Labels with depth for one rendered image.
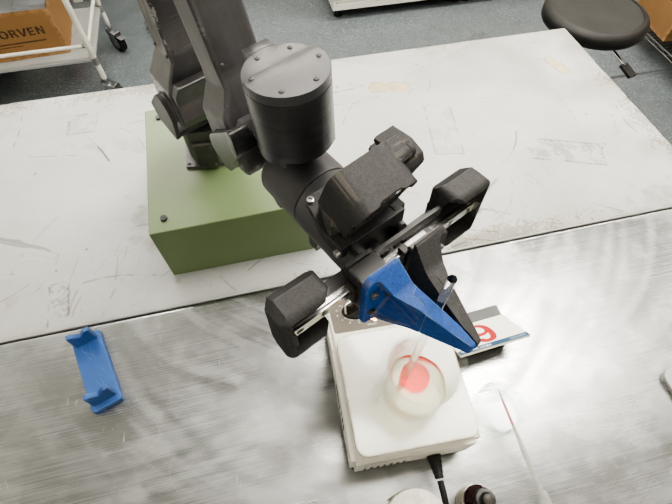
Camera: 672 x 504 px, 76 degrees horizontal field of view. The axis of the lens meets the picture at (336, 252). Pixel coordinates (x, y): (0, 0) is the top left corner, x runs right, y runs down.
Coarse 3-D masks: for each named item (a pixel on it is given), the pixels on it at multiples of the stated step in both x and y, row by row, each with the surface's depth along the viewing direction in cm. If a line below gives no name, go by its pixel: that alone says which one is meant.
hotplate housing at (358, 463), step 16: (336, 336) 48; (336, 352) 47; (336, 368) 46; (336, 384) 47; (352, 448) 42; (432, 448) 42; (448, 448) 42; (464, 448) 45; (352, 464) 43; (368, 464) 42; (384, 464) 44; (432, 464) 44
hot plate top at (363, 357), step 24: (360, 336) 46; (384, 336) 46; (360, 360) 44; (384, 360) 45; (360, 384) 43; (360, 408) 42; (384, 408) 42; (456, 408) 42; (360, 432) 41; (384, 432) 41; (408, 432) 41; (432, 432) 41; (456, 432) 41
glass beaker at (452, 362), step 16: (416, 336) 38; (400, 352) 40; (432, 352) 40; (448, 352) 38; (464, 352) 37; (448, 368) 39; (464, 368) 36; (384, 384) 40; (448, 384) 40; (384, 400) 41; (400, 400) 37; (448, 400) 35; (400, 416) 40; (416, 416) 38; (432, 416) 41
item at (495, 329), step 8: (496, 320) 55; (504, 320) 55; (480, 328) 54; (488, 328) 54; (496, 328) 54; (504, 328) 53; (512, 328) 53; (480, 336) 53; (488, 336) 52; (496, 336) 52; (504, 336) 52; (480, 344) 51
